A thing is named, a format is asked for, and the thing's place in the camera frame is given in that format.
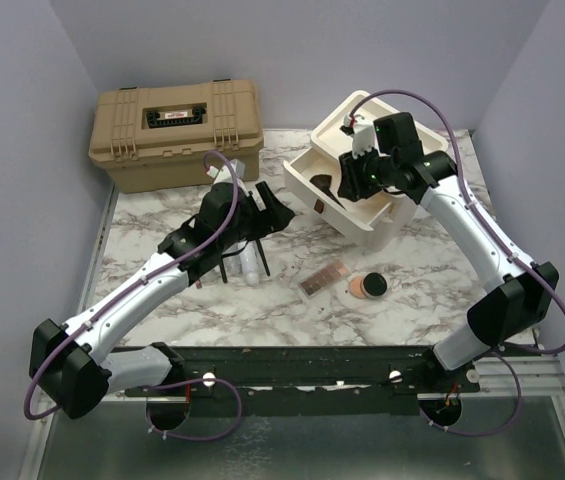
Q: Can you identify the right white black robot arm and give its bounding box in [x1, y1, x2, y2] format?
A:
[338, 112, 559, 391]

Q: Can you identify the black round makeup brush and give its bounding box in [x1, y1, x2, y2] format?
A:
[219, 257, 228, 284]

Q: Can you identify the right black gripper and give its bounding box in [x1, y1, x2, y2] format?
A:
[336, 143, 397, 202]

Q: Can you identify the black fan makeup brush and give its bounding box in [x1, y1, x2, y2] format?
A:
[310, 174, 344, 207]

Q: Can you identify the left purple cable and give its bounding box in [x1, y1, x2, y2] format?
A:
[22, 151, 243, 443]

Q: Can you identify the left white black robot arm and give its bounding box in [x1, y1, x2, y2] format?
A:
[29, 182, 294, 419]

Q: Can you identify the cream drawer organizer cabinet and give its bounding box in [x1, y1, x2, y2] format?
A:
[309, 89, 449, 252]

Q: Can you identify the tan plastic toolbox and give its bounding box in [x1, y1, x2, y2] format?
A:
[89, 79, 264, 194]

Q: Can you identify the cream top drawer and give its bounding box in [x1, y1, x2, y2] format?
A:
[283, 148, 391, 242]

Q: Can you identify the black mounting rail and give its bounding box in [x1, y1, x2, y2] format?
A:
[125, 346, 486, 417]

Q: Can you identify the white cosmetic bottle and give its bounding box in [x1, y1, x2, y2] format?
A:
[239, 244, 260, 286]

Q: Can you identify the brown eyeshadow palette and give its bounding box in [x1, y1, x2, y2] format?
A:
[299, 260, 349, 298]

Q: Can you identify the black round compact jar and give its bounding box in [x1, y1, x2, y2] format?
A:
[362, 272, 388, 298]

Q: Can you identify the aluminium extrusion rail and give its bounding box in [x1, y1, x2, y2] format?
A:
[475, 347, 565, 397]

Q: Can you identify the orange makeup sponge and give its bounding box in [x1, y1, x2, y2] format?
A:
[348, 276, 367, 299]

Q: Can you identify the black angled makeup brush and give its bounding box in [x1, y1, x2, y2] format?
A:
[256, 239, 271, 277]

